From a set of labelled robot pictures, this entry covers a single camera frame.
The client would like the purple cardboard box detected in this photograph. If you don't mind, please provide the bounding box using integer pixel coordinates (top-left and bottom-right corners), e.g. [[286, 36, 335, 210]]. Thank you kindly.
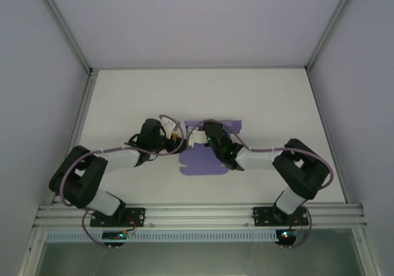
[[178, 119, 244, 177]]

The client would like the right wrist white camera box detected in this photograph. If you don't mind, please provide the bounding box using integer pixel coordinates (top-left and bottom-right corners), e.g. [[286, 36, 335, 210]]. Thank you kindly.
[[187, 127, 207, 148]]

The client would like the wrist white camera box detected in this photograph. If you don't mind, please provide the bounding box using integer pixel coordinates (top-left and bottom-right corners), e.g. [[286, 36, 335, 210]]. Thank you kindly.
[[159, 115, 180, 137], [187, 127, 207, 148]]

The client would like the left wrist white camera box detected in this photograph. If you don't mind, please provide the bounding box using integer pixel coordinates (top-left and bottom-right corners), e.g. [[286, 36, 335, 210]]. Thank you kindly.
[[159, 115, 180, 137]]

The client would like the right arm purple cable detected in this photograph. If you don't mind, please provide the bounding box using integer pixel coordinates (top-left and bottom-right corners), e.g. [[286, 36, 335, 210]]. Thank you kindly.
[[187, 119, 336, 250]]

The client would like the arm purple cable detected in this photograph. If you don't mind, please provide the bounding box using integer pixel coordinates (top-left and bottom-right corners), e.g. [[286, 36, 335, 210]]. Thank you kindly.
[[187, 119, 336, 250], [60, 114, 187, 250]]

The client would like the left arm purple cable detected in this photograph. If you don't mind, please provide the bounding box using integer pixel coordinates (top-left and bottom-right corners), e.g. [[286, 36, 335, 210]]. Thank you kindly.
[[60, 114, 187, 250]]

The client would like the aluminium mounting rail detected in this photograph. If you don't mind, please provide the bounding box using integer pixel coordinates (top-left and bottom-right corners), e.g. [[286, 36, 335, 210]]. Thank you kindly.
[[33, 203, 369, 230]]

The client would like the aluminium table side rail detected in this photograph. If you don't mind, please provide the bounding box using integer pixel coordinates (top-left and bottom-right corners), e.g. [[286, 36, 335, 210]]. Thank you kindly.
[[304, 68, 351, 205], [49, 69, 98, 205]]

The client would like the slotted pale blue cable duct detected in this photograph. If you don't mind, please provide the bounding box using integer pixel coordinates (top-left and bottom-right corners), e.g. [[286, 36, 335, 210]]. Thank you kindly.
[[45, 230, 278, 243]]

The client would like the aluminium frame post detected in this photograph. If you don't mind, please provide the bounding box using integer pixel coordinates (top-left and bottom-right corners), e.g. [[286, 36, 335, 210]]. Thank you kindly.
[[30, 0, 95, 73], [304, 0, 363, 72]]

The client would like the aluminium frame leg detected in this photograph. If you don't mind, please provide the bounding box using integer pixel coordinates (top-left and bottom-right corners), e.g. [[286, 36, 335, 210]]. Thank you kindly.
[[350, 226, 382, 276], [15, 227, 47, 276]]

